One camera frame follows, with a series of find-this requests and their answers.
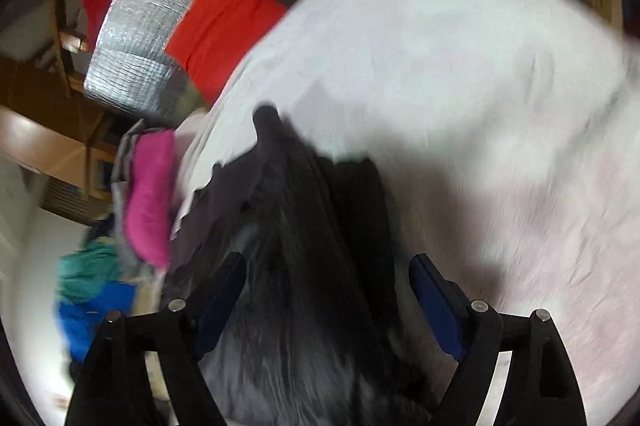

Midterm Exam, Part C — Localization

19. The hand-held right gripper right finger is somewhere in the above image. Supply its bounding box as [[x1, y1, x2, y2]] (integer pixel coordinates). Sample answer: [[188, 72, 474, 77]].
[[409, 253, 587, 426]]

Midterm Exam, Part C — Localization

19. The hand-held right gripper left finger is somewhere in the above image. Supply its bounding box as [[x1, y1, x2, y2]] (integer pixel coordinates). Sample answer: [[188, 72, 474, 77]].
[[65, 252, 247, 426]]

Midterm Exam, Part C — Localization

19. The black puffer jacket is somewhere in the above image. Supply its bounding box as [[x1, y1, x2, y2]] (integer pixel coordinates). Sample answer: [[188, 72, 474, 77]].
[[160, 103, 451, 426]]

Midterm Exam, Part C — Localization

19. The pink pillow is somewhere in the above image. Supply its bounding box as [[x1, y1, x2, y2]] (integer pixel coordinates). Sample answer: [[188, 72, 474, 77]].
[[125, 131, 177, 270]]

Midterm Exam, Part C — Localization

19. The teal garment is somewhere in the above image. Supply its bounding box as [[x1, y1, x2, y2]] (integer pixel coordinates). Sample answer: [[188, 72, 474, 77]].
[[56, 238, 122, 305]]

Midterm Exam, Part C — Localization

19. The royal blue garment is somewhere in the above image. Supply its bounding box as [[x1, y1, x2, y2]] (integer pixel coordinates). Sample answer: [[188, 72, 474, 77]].
[[56, 281, 139, 364]]

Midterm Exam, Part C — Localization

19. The white fleece blanket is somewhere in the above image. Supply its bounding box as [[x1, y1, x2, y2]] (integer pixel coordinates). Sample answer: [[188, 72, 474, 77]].
[[170, 0, 640, 426]]

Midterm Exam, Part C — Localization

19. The wooden desk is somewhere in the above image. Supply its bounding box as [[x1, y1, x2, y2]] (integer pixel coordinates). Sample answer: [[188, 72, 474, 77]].
[[0, 56, 123, 209]]

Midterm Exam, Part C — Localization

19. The red pillow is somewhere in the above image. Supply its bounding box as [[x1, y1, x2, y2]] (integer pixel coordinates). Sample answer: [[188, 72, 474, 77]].
[[164, 0, 289, 105]]

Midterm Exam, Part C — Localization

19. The silver foil insulation sheet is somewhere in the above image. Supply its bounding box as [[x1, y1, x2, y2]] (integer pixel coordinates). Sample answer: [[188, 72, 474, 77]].
[[84, 0, 323, 118]]

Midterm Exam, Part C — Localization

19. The wooden rack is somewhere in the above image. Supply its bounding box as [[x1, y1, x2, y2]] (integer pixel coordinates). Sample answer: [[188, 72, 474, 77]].
[[47, 0, 101, 89]]

